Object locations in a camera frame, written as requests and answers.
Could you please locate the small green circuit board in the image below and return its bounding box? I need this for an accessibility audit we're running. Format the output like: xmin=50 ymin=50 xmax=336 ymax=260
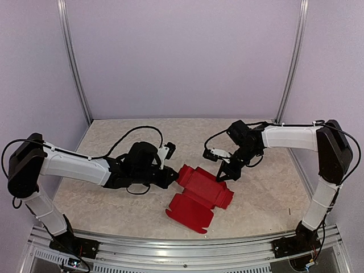
xmin=67 ymin=258 xmax=81 ymax=268

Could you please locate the aluminium frame post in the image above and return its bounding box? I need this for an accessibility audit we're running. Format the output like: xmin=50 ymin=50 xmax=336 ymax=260
xmin=56 ymin=0 xmax=94 ymax=126
xmin=274 ymin=0 xmax=309 ymax=123

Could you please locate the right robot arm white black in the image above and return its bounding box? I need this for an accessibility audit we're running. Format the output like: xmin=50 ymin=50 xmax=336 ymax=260
xmin=209 ymin=119 xmax=353 ymax=253

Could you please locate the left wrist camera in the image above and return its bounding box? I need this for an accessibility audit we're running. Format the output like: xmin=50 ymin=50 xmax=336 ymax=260
xmin=157 ymin=142 xmax=176 ymax=169

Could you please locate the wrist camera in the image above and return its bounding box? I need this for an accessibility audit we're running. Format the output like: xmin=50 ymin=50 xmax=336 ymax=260
xmin=157 ymin=142 xmax=176 ymax=169
xmin=202 ymin=148 xmax=231 ymax=163

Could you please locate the front aluminium rail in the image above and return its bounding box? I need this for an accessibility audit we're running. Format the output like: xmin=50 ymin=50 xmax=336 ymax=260
xmin=16 ymin=225 xmax=353 ymax=272

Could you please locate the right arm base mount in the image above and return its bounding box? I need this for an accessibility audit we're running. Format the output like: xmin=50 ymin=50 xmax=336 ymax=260
xmin=271 ymin=235 xmax=321 ymax=259

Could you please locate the red paper box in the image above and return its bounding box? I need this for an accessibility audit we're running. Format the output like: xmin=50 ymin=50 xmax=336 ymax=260
xmin=166 ymin=164 xmax=234 ymax=234

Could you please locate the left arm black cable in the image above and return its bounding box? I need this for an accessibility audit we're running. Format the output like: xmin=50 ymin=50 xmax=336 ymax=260
xmin=1 ymin=127 xmax=163 ymax=208

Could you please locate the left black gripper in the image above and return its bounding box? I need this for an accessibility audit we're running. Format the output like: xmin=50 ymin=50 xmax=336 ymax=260
xmin=133 ymin=166 xmax=180 ymax=189

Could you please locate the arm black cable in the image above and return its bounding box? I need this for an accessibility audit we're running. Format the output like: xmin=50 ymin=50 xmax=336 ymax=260
xmin=204 ymin=121 xmax=361 ymax=257
xmin=1 ymin=127 xmax=163 ymax=208

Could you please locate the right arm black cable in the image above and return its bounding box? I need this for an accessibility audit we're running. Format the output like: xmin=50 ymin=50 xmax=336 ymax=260
xmin=204 ymin=121 xmax=361 ymax=257

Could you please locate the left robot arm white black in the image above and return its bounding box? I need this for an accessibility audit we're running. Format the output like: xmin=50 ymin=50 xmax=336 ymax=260
xmin=7 ymin=133 xmax=179 ymax=253

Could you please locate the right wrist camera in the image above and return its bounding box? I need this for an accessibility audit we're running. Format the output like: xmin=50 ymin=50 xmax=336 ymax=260
xmin=202 ymin=148 xmax=231 ymax=163

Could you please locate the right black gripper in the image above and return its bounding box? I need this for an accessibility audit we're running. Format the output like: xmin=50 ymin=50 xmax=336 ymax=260
xmin=216 ymin=144 xmax=260 ymax=181

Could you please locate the left aluminium frame post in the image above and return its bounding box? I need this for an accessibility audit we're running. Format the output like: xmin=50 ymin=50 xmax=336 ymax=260
xmin=56 ymin=0 xmax=94 ymax=126

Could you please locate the right aluminium frame post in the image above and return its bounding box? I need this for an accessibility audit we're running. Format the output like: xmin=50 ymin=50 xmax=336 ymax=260
xmin=274 ymin=0 xmax=309 ymax=123

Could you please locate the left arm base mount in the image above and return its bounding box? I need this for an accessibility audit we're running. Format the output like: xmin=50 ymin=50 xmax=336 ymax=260
xmin=49 ymin=237 xmax=100 ymax=259

